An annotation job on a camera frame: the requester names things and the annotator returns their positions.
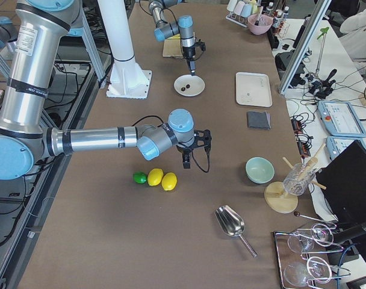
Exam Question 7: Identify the yellow lemon outer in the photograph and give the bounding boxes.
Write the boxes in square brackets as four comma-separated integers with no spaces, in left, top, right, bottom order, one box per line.
[161,172,178,191]

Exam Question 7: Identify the wooden cutting board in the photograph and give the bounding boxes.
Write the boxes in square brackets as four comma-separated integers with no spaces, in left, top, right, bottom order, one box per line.
[162,39,183,59]

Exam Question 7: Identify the metal glass rack tray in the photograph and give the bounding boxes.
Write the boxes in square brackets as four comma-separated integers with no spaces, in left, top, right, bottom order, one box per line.
[273,222,351,288]

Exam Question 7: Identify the light green bowl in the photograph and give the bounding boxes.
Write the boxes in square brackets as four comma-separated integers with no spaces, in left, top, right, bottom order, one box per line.
[245,157,275,184]

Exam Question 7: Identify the grey folded cloth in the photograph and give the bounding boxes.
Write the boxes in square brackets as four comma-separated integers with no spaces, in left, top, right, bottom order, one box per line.
[246,111,271,130]

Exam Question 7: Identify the cream rabbit tray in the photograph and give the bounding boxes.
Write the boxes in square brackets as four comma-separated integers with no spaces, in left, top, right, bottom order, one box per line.
[235,72,272,108]

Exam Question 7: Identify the pink bowl with ice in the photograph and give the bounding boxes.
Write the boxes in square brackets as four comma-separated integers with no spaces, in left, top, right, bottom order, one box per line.
[247,14,273,35]

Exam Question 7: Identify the yellow lemon near lime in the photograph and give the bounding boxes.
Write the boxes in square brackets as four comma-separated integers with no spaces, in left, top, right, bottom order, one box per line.
[147,168,164,186]

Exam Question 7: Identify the blue teach pendant far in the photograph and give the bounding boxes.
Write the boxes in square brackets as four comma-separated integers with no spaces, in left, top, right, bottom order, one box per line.
[317,101,366,138]

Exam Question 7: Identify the clear textured glass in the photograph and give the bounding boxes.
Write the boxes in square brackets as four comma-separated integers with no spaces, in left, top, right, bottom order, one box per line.
[283,163,315,196]

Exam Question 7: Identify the white cup rack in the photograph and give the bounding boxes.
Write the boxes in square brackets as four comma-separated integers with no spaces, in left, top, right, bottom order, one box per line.
[226,0,261,27]

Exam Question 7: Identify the steel ice scoop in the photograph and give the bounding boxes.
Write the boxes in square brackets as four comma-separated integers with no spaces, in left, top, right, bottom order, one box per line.
[215,205,258,258]

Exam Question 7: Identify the black monitor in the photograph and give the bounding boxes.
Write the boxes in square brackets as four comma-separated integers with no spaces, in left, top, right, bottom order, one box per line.
[317,140,366,223]

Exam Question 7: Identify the person in white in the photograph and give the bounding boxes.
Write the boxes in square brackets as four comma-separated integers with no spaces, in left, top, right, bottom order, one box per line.
[340,9,366,76]

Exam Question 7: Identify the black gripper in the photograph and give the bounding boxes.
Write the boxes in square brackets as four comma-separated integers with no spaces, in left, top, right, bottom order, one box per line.
[181,38,206,74]
[176,129,212,168]

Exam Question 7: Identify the green lime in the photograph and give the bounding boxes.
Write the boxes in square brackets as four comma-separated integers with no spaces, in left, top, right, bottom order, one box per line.
[132,172,147,184]

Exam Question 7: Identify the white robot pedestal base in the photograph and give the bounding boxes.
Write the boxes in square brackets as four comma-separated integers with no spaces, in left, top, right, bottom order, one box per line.
[98,0,152,99]

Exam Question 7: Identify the cream round plate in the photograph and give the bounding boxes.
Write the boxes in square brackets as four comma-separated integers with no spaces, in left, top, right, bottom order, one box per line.
[174,75,205,97]

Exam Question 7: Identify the blue teach pendant near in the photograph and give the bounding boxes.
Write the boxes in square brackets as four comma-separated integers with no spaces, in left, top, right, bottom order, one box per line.
[326,136,364,160]

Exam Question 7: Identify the blue teach pendant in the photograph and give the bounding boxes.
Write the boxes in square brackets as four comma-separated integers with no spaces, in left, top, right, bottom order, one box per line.
[326,136,364,160]
[317,101,366,138]

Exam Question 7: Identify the dark red cherry pair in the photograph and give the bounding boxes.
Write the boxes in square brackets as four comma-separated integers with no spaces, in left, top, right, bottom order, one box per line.
[181,84,190,91]

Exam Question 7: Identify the aluminium frame post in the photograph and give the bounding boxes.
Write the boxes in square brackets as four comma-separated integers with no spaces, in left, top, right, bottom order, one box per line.
[279,0,331,96]

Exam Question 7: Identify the wooden cup stand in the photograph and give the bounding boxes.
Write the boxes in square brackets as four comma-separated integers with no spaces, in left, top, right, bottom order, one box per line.
[264,143,326,214]

